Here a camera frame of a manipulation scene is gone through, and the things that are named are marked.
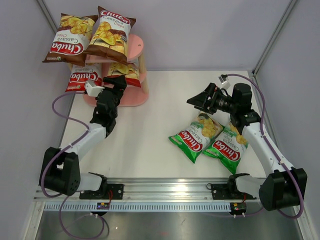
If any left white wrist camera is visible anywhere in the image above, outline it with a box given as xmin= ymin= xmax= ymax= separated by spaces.
xmin=84 ymin=80 xmax=105 ymax=97

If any green chuba chips bag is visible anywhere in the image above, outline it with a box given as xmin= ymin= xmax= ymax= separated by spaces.
xmin=203 ymin=121 xmax=249 ymax=175
xmin=168 ymin=111 xmax=224 ymax=164

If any left aluminium frame post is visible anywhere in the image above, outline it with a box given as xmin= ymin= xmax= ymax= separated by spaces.
xmin=34 ymin=0 xmax=58 ymax=41

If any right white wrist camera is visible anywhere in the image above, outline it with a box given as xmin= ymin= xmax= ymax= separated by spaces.
xmin=218 ymin=74 xmax=231 ymax=90

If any red Chuba chips bag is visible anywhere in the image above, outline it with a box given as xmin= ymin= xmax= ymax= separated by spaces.
xmin=65 ymin=63 xmax=102 ymax=92
xmin=107 ymin=62 xmax=141 ymax=88

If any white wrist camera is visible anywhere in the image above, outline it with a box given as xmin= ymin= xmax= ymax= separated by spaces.
xmin=218 ymin=74 xmax=231 ymax=90
xmin=84 ymin=80 xmax=105 ymax=97

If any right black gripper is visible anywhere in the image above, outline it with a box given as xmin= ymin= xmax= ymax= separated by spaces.
xmin=187 ymin=83 xmax=238 ymax=115

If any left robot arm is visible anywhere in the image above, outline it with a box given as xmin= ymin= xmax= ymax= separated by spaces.
xmin=39 ymin=75 xmax=127 ymax=200

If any right aluminium frame post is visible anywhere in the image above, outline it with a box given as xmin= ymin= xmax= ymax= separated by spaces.
xmin=252 ymin=0 xmax=300 ymax=77

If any aluminium frame post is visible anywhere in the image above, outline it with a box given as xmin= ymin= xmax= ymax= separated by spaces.
xmin=34 ymin=0 xmax=58 ymax=41
xmin=252 ymin=0 xmax=300 ymax=77

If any brown Chuba chips bag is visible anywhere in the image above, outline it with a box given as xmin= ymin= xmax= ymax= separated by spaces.
xmin=43 ymin=13 xmax=98 ymax=67
xmin=84 ymin=6 xmax=136 ymax=64

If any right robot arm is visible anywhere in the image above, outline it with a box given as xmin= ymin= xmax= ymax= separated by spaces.
xmin=186 ymin=83 xmax=308 ymax=219

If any pink three-tier wooden shelf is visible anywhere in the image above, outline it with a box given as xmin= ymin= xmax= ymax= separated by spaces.
xmin=67 ymin=33 xmax=150 ymax=108

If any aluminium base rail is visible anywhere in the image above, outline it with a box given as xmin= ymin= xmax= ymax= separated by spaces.
xmin=33 ymin=177 xmax=301 ymax=213

